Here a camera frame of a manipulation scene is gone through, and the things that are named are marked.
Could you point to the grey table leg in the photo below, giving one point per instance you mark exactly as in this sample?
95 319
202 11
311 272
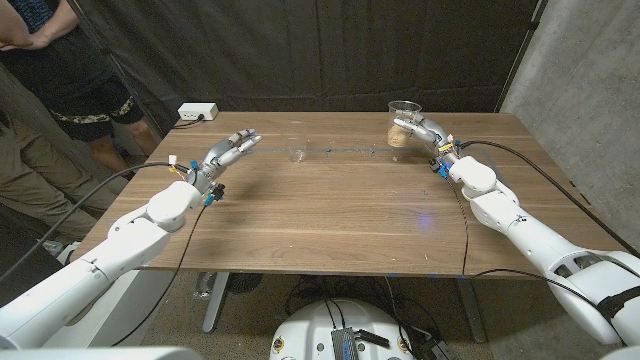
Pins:
472 312

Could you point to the white power strip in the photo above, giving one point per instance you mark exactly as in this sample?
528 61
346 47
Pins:
197 111

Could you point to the black power adapter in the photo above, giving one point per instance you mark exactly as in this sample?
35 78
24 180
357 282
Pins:
440 350

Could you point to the white table leg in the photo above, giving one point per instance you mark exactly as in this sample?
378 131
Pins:
216 305

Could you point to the clear plastic cup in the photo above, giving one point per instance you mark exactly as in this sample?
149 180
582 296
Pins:
299 156

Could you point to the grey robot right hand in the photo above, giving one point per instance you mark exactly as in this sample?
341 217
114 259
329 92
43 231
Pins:
432 132

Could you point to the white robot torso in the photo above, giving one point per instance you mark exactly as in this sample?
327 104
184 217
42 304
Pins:
310 330

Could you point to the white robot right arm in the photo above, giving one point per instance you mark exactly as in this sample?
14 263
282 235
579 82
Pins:
525 230

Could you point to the round black floor fan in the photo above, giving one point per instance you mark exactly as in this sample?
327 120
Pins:
245 282

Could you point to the clear cup with brown sugar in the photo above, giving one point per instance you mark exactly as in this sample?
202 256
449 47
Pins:
400 137

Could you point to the grey finned module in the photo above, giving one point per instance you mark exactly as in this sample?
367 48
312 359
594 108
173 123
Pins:
345 345

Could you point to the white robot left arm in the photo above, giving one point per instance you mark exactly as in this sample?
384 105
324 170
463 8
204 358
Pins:
125 245

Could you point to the person in khaki trousers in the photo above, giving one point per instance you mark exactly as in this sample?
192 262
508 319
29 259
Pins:
30 170

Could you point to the black backdrop curtain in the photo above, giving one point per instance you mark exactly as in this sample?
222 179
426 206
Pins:
325 50

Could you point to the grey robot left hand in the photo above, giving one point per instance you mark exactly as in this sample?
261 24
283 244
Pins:
220 155

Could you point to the person in black shorts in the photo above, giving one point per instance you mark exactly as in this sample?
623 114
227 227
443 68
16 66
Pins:
65 65

